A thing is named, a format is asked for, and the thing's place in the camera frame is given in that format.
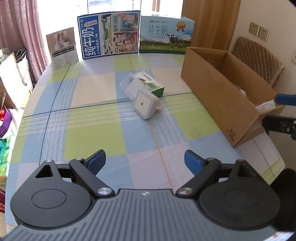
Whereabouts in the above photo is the white green medicine box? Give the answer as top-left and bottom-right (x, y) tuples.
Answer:
(255, 100), (276, 113)

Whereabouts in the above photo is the clear bag with metal basket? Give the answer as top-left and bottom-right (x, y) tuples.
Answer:
(235, 85), (250, 100)

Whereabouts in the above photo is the brown cardboard box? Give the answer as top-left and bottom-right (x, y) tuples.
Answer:
(181, 47), (284, 147)

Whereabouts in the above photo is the white square device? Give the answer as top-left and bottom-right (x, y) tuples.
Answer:
(134, 89), (159, 120)

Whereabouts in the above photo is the purple bag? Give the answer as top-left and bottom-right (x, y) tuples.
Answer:
(0, 106), (12, 138)

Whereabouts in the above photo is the green white small box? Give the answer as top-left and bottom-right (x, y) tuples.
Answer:
(135, 71), (165, 97)

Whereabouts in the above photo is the clear plastic package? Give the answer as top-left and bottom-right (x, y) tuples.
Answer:
(120, 73), (145, 101)

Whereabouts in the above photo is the wooden cabinet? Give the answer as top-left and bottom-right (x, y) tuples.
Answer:
(182, 0), (240, 50)

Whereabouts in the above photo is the white product photo box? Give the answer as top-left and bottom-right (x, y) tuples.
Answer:
(46, 27), (78, 70)

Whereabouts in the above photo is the cow picture milk box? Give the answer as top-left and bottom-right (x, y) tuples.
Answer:
(139, 16), (195, 55)

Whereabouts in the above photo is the blue milk carton box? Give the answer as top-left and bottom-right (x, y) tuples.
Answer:
(77, 10), (140, 60)

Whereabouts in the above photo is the pink curtain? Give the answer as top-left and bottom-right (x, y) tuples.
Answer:
(1, 1), (48, 83)

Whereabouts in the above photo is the double wall socket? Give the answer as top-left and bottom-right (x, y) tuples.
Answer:
(248, 22), (270, 42)

